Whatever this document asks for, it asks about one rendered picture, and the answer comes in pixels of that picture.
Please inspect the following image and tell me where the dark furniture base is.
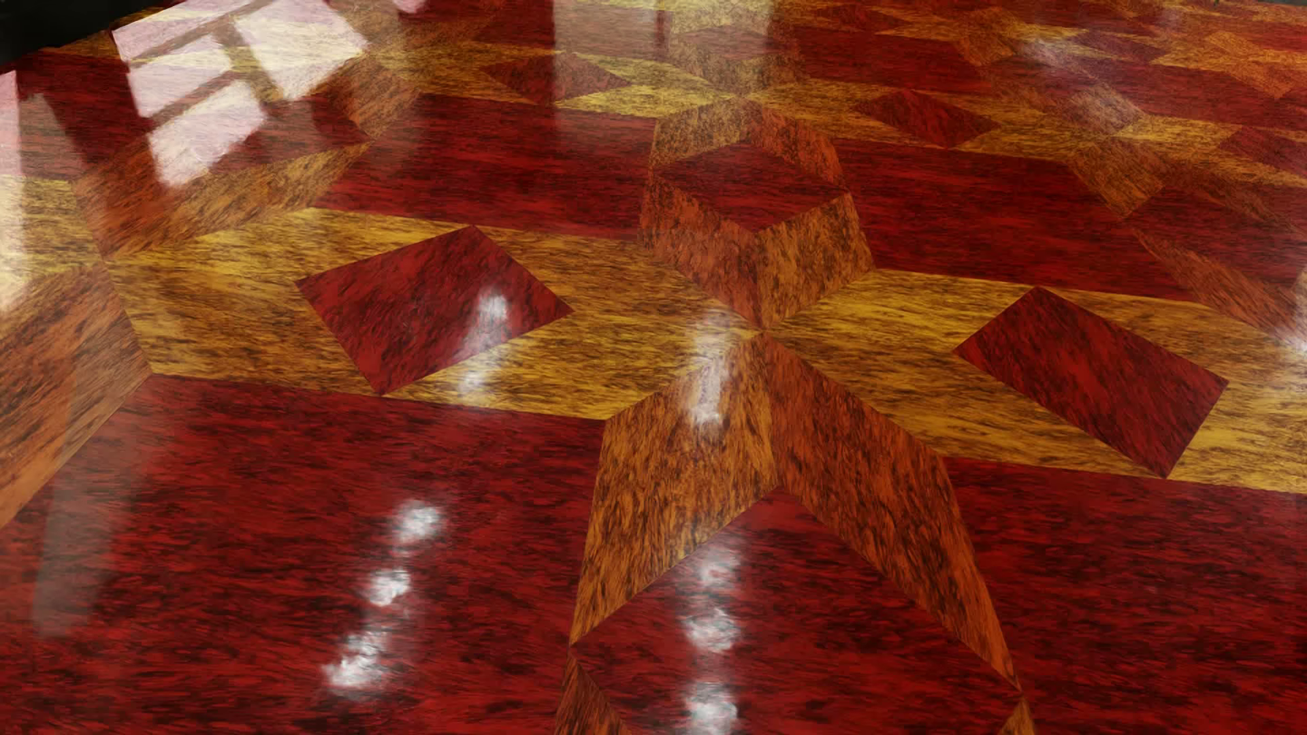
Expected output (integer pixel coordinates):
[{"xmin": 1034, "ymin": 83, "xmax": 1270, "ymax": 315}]
[{"xmin": 0, "ymin": 0, "xmax": 177, "ymax": 67}]

